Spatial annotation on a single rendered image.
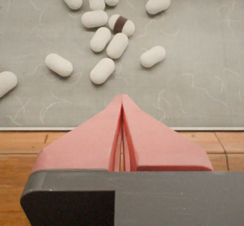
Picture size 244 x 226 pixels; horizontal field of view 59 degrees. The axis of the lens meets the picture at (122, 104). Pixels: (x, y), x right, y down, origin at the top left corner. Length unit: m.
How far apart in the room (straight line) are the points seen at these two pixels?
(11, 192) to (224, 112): 0.24
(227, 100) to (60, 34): 0.22
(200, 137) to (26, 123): 0.19
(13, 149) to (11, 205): 0.05
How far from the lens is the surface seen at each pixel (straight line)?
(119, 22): 0.27
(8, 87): 0.27
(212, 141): 0.24
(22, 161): 0.23
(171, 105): 0.25
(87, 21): 0.27
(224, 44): 0.30
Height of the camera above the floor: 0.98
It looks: 76 degrees down
